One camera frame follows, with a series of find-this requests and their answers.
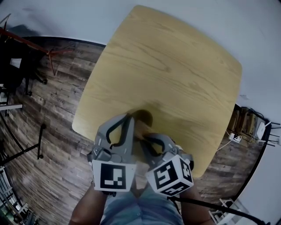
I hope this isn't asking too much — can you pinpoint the black office chair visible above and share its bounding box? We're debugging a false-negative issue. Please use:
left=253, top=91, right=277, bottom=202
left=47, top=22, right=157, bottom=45
left=0, top=37, right=48, bottom=97

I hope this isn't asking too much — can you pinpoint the metal shelf rack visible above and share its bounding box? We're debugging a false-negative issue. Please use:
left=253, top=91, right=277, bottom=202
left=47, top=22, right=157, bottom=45
left=0, top=166, right=40, bottom=225

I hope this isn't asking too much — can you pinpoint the white power strip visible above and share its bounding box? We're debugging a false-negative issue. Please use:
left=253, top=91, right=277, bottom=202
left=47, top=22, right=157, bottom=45
left=227, top=132, right=242, bottom=143

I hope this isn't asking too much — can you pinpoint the cardboard box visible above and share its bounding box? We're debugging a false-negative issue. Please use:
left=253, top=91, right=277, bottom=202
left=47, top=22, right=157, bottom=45
left=227, top=107, right=259, bottom=137

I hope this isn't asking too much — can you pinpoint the round brown ball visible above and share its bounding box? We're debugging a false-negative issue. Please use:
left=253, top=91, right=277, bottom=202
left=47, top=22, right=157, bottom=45
left=132, top=109, right=154, bottom=132

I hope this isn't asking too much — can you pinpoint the thick black cable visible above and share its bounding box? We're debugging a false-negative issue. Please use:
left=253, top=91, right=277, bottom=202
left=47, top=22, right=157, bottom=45
left=167, top=196, right=265, bottom=225

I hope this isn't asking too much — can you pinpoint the white cable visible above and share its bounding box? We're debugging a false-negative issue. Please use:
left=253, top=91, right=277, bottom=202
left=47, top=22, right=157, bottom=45
left=216, top=135, right=242, bottom=152

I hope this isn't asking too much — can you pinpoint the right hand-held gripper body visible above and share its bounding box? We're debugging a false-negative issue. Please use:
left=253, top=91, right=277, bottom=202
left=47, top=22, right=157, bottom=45
left=144, top=146, right=195, bottom=198

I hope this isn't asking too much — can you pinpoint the red-brown coat rack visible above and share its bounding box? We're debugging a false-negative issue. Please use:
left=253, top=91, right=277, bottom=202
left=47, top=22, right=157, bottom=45
left=0, top=26, right=75, bottom=77

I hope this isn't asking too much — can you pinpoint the person's left forearm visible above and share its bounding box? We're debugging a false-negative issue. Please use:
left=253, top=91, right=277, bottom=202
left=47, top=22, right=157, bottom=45
left=68, top=184, right=108, bottom=225

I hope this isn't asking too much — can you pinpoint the white metal frame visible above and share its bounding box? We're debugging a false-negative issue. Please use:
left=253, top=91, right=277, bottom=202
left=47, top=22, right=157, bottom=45
left=208, top=197, right=245, bottom=223

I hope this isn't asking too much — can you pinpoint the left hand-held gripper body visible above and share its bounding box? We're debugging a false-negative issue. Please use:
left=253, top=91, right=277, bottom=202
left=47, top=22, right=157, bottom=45
left=86, top=145, right=137, bottom=192

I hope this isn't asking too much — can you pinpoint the person's right forearm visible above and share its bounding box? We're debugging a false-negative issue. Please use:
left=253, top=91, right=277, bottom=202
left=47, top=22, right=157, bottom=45
left=179, top=186, right=214, bottom=225

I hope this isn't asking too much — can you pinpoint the black router with antennas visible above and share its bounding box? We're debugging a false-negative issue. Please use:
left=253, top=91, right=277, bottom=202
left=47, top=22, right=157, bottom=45
left=263, top=121, right=281, bottom=147

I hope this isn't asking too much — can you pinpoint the white router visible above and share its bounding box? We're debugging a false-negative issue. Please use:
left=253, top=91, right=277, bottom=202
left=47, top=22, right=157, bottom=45
left=256, top=121, right=267, bottom=141

